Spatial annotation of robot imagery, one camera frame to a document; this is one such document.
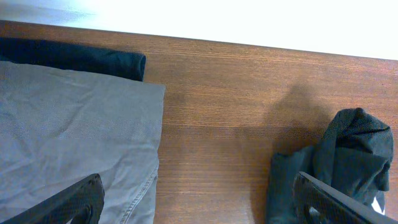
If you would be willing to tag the folded grey shorts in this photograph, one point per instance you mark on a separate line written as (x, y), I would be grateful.
(60, 126)

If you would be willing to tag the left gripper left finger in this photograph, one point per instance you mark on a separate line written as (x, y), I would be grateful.
(80, 203)

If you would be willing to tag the dark blue folded garment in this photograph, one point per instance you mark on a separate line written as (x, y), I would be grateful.
(65, 56)

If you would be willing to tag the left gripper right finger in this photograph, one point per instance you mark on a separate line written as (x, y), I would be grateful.
(317, 202)

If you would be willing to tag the dark green Nike t-shirt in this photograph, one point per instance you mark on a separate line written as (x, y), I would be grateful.
(353, 156)

